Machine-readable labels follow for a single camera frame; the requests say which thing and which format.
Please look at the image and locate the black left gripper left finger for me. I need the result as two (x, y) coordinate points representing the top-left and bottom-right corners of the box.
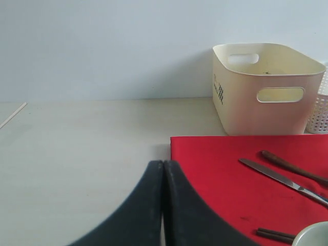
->
(70, 160), (163, 246)

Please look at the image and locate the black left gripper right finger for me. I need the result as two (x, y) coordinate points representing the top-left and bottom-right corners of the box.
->
(162, 160), (258, 246)

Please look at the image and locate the red tablecloth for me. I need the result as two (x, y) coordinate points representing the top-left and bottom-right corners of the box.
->
(171, 135), (327, 245)

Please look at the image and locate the lower dark wooden chopstick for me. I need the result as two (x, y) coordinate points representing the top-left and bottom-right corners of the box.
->
(256, 230), (295, 244)

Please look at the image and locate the dark wooden chopstick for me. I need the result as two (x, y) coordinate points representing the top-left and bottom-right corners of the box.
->
(257, 228), (296, 239)
(256, 230), (295, 244)

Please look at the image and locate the upper dark wooden chopstick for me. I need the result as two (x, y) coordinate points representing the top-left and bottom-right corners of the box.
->
(257, 228), (296, 239)

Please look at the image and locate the stainless steel table knife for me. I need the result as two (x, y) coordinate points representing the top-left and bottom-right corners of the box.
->
(239, 158), (327, 208)

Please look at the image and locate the brown wooden spoon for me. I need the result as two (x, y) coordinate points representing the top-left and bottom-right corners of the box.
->
(260, 150), (327, 188)

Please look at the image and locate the pale green ceramic bowl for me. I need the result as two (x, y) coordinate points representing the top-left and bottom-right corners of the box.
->
(292, 221), (328, 246)

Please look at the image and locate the cream plastic storage bin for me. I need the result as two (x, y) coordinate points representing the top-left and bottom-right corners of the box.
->
(212, 43), (326, 135)

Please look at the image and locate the white perforated plastic basket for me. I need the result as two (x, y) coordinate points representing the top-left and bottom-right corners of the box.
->
(305, 61), (328, 134)

